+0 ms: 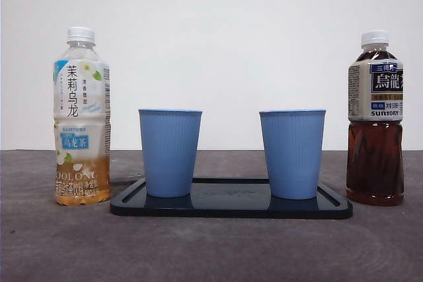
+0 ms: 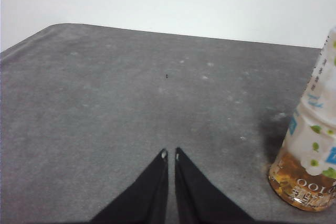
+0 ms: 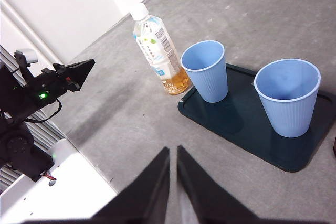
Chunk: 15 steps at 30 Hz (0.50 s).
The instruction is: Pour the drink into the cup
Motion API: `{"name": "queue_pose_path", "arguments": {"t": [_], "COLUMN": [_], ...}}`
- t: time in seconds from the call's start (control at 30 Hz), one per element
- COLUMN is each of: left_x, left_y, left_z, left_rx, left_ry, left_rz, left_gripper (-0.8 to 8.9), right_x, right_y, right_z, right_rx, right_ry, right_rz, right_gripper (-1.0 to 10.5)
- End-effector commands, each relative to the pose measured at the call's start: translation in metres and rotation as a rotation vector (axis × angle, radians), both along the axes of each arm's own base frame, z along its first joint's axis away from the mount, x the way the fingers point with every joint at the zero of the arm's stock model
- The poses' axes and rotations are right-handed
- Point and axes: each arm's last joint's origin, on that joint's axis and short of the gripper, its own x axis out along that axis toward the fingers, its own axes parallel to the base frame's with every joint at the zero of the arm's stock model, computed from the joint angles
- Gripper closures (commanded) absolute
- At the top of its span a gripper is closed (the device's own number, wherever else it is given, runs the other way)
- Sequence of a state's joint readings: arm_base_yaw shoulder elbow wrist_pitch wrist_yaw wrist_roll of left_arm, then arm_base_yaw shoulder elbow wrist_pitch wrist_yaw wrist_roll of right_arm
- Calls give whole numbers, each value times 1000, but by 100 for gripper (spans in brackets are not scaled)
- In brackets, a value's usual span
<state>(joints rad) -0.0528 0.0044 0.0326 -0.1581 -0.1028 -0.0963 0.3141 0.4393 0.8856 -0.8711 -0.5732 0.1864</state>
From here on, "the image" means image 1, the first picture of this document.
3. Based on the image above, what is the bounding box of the pale jasmine oolong tea bottle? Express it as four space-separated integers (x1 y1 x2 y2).
52 26 112 207

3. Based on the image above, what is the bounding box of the dark oolong tea bottle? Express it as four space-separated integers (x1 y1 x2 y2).
346 30 405 206

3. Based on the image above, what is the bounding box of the blue ribbed plastic cup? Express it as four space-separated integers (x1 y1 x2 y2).
137 108 203 198
259 108 327 200

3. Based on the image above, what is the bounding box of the dark teal rectangular tray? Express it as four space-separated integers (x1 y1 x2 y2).
109 177 354 219

